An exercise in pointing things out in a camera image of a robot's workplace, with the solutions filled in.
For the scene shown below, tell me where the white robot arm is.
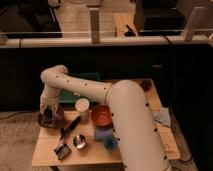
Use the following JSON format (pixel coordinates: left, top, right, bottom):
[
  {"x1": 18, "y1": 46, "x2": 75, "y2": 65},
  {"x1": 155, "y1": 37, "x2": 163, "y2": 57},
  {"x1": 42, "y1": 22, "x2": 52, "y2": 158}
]
[{"x1": 40, "y1": 65, "x2": 172, "y2": 171}]

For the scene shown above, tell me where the purple bowl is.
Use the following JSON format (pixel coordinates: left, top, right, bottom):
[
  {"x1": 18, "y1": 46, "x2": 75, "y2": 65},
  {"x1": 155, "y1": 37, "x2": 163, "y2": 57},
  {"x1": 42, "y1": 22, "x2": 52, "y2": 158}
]
[{"x1": 37, "y1": 106, "x2": 64, "y2": 129}]

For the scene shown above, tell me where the orange bowl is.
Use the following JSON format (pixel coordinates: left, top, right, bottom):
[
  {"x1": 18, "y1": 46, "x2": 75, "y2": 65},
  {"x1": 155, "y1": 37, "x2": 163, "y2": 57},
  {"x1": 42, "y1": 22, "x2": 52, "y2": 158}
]
[{"x1": 91, "y1": 105, "x2": 112, "y2": 127}]

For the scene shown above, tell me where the white cup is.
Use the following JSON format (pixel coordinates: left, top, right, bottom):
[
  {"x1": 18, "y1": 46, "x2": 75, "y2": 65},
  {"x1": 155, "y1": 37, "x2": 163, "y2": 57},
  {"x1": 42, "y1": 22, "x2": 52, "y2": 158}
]
[{"x1": 75, "y1": 98, "x2": 90, "y2": 118}]

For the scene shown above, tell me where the small metal cup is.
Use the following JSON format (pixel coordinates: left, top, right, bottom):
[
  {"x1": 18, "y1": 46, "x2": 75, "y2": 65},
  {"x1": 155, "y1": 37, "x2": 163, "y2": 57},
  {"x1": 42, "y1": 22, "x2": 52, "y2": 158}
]
[{"x1": 73, "y1": 134, "x2": 86, "y2": 149}]

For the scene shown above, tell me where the light blue cloth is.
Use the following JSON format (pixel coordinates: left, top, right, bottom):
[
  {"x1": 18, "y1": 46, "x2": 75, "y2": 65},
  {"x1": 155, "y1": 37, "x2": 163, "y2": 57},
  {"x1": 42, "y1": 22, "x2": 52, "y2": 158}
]
[{"x1": 94, "y1": 128, "x2": 113, "y2": 141}]

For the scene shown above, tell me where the blue cup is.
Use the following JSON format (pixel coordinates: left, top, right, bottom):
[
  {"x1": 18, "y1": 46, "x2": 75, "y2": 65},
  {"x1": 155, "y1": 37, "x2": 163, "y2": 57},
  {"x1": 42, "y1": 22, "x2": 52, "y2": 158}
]
[{"x1": 102, "y1": 135, "x2": 117, "y2": 151}]

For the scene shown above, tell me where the grey cloth on table edge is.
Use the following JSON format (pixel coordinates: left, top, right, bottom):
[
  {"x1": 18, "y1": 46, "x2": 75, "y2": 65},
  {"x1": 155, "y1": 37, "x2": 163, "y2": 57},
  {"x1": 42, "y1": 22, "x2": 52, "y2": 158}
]
[{"x1": 154, "y1": 107, "x2": 171, "y2": 127}]

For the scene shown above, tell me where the black handled brush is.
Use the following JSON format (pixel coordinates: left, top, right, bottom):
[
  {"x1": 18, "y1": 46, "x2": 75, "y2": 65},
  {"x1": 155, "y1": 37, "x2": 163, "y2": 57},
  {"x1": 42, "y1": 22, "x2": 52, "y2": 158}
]
[{"x1": 54, "y1": 116, "x2": 81, "y2": 160}]

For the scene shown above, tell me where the white rail bar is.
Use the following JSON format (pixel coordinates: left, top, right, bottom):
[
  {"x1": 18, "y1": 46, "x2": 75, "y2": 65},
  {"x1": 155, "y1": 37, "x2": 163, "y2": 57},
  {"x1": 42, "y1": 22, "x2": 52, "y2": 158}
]
[{"x1": 0, "y1": 35, "x2": 213, "y2": 49}]

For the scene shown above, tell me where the black cable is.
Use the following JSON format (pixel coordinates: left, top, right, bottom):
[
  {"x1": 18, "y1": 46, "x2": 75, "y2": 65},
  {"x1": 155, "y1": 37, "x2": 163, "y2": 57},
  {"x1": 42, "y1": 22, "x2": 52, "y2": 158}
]
[{"x1": 162, "y1": 35, "x2": 178, "y2": 108}]

